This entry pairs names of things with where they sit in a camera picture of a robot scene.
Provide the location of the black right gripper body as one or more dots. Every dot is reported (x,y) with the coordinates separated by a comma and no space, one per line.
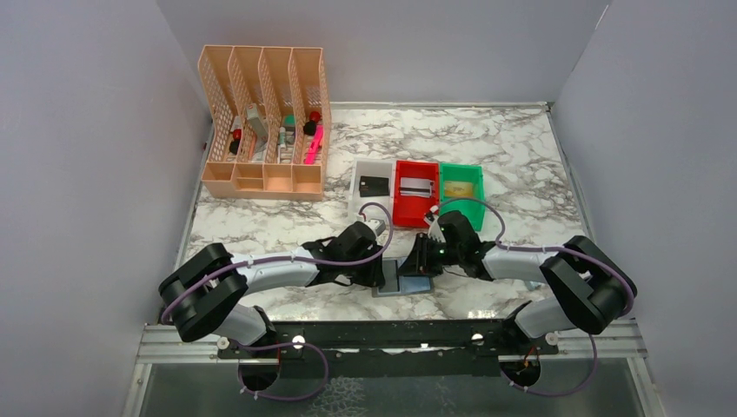
(419,262)

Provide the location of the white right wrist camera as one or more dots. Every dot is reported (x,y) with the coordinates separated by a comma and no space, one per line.
(433,221)

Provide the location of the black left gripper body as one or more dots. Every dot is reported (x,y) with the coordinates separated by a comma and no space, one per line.
(372,274)

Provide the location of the green plastic bin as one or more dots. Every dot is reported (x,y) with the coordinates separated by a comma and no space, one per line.
(458,181)

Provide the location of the white plastic bin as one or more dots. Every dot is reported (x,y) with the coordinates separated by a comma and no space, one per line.
(370,167)

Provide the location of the black mounting rail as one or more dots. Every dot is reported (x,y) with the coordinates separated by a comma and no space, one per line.
(356,349)

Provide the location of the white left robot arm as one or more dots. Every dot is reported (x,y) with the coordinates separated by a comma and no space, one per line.
(202,296)

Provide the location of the white magnetic stripe card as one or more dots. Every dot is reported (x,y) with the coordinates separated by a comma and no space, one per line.
(420,187)

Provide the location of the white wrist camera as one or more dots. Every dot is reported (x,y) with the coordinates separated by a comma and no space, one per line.
(433,221)
(378,226)

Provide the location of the red plastic bin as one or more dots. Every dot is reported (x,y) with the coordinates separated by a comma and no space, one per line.
(409,211)

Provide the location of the green capped bottle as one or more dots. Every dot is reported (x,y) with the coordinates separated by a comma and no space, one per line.
(288,124)

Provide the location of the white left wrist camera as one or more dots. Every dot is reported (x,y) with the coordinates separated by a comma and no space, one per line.
(378,226)

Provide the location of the grey metal card holder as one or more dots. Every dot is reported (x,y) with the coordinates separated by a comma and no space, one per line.
(409,284)

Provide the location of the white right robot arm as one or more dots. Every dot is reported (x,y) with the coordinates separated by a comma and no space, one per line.
(589,290)

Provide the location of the red black stamp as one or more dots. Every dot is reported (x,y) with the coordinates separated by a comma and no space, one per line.
(310,126)

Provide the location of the pink highlighter pen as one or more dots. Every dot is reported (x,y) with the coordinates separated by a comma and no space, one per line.
(315,146)

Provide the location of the gold card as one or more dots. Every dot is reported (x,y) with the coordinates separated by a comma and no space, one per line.
(453,189)

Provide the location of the peach plastic desk organizer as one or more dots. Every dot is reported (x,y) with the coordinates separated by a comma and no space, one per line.
(271,112)

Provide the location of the grey box in organizer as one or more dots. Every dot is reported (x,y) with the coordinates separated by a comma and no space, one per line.
(257,122)

